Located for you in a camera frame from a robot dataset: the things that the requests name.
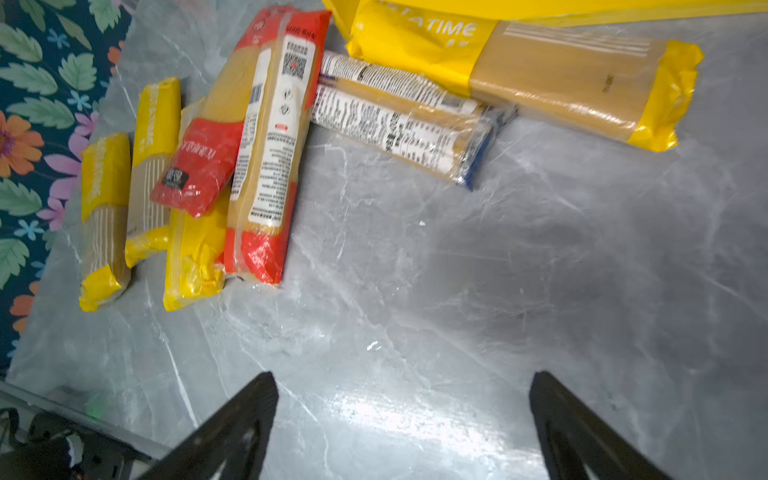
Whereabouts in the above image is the yellow pink blue shelf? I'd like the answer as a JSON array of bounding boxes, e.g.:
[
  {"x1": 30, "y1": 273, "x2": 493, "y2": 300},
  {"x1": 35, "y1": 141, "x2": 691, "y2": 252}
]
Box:
[{"x1": 324, "y1": 0, "x2": 767, "y2": 29}]

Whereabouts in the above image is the blue Ankara spaghetti bag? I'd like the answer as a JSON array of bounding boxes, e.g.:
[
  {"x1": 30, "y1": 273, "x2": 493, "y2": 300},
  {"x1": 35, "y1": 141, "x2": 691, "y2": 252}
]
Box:
[{"x1": 312, "y1": 51, "x2": 517, "y2": 189}]

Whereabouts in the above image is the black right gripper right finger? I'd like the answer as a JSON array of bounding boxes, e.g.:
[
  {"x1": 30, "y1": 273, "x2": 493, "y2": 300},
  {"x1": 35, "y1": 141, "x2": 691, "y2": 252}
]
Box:
[{"x1": 529, "y1": 371, "x2": 670, "y2": 480}]

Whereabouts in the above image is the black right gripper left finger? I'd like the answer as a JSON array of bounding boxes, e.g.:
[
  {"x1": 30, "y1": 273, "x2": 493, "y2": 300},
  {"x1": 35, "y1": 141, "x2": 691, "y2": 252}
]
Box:
[{"x1": 142, "y1": 371, "x2": 279, "y2": 479}]

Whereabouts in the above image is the yellow-ended clear spaghetti bag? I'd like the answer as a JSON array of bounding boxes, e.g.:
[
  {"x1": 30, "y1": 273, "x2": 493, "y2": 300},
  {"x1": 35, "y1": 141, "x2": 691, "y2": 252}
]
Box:
[{"x1": 161, "y1": 98, "x2": 232, "y2": 313}]

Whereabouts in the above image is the yellow Pastatime bag near shelf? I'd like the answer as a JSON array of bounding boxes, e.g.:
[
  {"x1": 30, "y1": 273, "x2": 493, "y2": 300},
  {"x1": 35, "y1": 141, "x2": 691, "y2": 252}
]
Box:
[{"x1": 347, "y1": 1, "x2": 704, "y2": 152}]

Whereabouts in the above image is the red spaghetti bag white label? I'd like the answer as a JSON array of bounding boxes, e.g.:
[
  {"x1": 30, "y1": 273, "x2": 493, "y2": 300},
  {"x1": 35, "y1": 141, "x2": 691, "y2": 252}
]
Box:
[{"x1": 224, "y1": 6, "x2": 331, "y2": 285}]

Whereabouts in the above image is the yellow Pastatime spaghetti bag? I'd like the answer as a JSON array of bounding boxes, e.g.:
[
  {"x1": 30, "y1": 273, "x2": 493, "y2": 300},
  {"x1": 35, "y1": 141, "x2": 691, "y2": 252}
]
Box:
[{"x1": 125, "y1": 77, "x2": 181, "y2": 268}]

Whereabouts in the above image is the yellow spaghetti bag far left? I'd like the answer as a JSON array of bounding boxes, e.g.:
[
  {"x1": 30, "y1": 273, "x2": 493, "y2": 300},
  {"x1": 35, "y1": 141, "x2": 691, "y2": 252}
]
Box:
[{"x1": 79, "y1": 132, "x2": 131, "y2": 312}]

